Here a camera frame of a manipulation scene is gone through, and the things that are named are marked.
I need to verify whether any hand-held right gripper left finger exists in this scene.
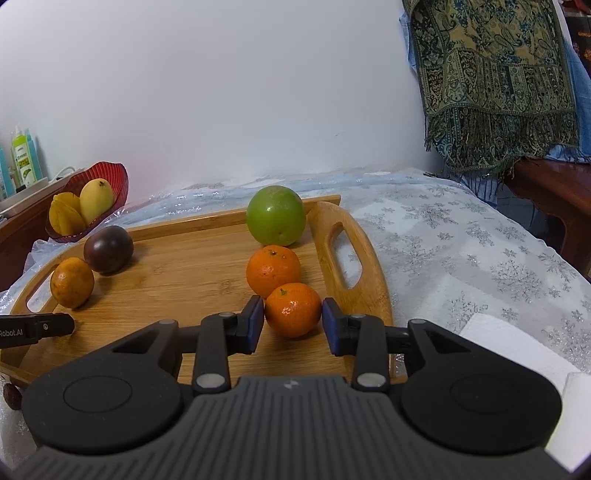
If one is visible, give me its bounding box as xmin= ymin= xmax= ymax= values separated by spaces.
xmin=92 ymin=295 xmax=264 ymax=393

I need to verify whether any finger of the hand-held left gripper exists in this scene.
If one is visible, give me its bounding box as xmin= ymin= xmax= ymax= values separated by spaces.
xmin=32 ymin=314 xmax=75 ymax=341

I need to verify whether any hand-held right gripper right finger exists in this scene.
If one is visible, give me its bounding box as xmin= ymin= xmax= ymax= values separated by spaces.
xmin=322 ymin=298 xmax=499 ymax=392

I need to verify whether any small orange mandarin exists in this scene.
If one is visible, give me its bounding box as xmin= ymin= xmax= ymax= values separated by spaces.
xmin=246 ymin=246 xmax=302 ymax=299
xmin=264 ymin=282 xmax=322 ymax=339

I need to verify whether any yellowish mottled orange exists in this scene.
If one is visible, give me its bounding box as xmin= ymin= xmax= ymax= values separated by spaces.
xmin=50 ymin=257 xmax=95 ymax=309

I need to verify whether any wooden serving tray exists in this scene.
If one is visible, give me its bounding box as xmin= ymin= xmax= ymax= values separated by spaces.
xmin=0 ymin=195 xmax=394 ymax=387

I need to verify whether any dark purple round fruit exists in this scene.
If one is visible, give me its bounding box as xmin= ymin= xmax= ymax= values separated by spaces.
xmin=83 ymin=225 xmax=134 ymax=276

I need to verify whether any large green citrus fruit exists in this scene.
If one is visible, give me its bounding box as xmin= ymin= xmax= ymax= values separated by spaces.
xmin=246 ymin=185 xmax=307 ymax=247

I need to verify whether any dried red date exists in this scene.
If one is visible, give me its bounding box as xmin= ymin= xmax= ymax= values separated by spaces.
xmin=2 ymin=383 xmax=23 ymax=411

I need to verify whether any carved wooden cabinet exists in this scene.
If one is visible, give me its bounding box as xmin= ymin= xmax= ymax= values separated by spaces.
xmin=0 ymin=196 xmax=61 ymax=292

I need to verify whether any yellow starfruit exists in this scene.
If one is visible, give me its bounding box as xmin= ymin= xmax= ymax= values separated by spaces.
xmin=49 ymin=193 xmax=88 ymax=236

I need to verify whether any yellow mango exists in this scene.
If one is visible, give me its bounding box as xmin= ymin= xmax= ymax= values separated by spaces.
xmin=79 ymin=179 xmax=114 ymax=225

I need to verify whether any white plastic tray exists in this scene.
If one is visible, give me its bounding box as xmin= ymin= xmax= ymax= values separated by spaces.
xmin=0 ymin=167 xmax=75 ymax=217

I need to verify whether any white snowflake tablecloth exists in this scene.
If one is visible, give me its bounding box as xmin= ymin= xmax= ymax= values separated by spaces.
xmin=0 ymin=168 xmax=591 ymax=462

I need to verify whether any teal spray bottle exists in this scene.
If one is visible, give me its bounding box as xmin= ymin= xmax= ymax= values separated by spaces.
xmin=24 ymin=129 xmax=42 ymax=183
xmin=0 ymin=148 xmax=16 ymax=200

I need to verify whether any red glass fruit bowl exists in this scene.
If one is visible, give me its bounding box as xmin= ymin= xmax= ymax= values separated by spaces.
xmin=45 ymin=161 xmax=129 ymax=243

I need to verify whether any green and white bottle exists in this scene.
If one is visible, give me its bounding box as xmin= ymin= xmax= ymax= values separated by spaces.
xmin=11 ymin=126 xmax=38 ymax=188

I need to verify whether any white towel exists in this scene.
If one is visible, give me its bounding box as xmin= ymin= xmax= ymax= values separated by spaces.
xmin=459 ymin=314 xmax=591 ymax=472

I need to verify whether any light blue striped cloth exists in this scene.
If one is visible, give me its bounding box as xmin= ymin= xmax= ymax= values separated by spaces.
xmin=462 ymin=170 xmax=507 ymax=209

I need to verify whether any dark wooden chair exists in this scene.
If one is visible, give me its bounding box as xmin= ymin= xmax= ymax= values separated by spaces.
xmin=503 ymin=157 xmax=591 ymax=283

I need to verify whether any green paisley fringed shawl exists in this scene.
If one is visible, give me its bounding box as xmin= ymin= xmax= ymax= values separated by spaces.
xmin=402 ymin=0 xmax=581 ymax=175

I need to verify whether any blue garment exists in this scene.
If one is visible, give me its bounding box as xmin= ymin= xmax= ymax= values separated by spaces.
xmin=550 ymin=28 xmax=591 ymax=163

